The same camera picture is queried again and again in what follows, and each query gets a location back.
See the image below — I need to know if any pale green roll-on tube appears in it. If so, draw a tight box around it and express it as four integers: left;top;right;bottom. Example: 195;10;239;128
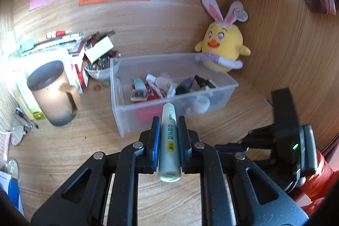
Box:
158;103;181;183

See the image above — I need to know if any dark green pump bottle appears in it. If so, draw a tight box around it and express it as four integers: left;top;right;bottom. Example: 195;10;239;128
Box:
194;75;218;90

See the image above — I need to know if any red fabric pouch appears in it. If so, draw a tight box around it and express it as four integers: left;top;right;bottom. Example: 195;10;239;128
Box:
133;83;162;124

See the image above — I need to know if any clear tape roll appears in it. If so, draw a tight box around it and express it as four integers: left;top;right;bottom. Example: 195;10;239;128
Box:
192;96;210;114

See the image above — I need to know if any brown lidded mug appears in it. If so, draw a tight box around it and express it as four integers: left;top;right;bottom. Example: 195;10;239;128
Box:
27;60;82;126

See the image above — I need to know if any clear plastic storage bin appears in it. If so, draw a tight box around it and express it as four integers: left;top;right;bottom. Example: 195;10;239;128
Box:
110;53;238;136

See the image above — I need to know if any mint white small tube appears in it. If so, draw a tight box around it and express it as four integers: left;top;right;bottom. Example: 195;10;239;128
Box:
133;78;147;91

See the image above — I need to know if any yellow chick plush toy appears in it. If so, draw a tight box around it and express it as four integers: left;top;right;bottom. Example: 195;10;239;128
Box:
194;0;251;72

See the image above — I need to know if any bowl of beads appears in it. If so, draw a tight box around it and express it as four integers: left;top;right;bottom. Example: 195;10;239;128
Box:
83;50;122;82

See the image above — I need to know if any white rectangular box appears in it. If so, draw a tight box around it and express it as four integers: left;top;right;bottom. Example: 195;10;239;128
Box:
85;36;114;64

